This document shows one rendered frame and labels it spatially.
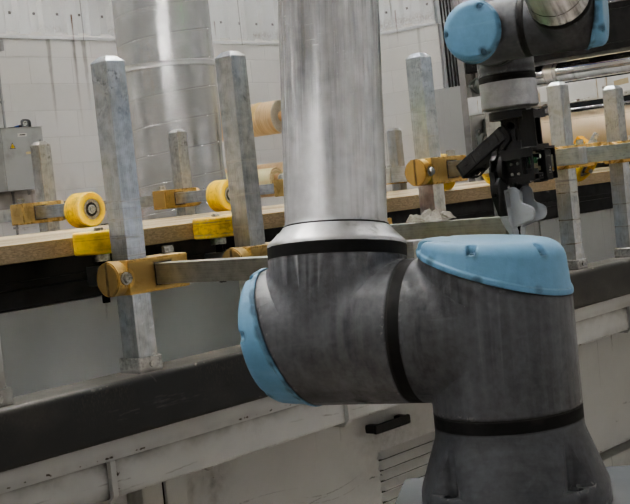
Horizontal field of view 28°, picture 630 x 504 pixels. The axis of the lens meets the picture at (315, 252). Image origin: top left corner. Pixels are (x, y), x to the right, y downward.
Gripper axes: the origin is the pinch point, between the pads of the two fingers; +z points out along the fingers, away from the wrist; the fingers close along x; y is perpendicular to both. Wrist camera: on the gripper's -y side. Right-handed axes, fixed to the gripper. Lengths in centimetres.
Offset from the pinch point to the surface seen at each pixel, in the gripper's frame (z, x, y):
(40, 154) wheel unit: -29, 11, -137
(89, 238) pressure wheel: -8, -54, -39
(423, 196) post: -8.2, 18.9, -31.2
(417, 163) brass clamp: -14.4, 16.2, -29.6
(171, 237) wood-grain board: -7, -32, -45
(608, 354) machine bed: 39, 125, -56
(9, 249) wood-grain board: -8, -64, -45
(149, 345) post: 8, -54, -29
